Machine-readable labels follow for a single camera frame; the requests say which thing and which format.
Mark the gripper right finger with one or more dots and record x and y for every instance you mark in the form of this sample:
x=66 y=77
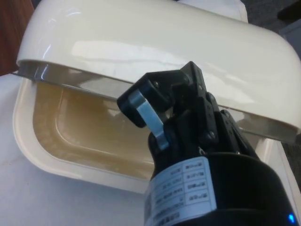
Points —
x=211 y=117

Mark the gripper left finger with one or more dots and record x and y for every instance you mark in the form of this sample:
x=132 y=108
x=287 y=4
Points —
x=150 y=87

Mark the rounded box lid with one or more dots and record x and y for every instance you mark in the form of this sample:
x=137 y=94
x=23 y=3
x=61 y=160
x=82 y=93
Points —
x=141 y=35

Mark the cream box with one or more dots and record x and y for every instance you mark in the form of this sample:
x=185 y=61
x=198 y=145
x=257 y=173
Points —
x=27 y=131

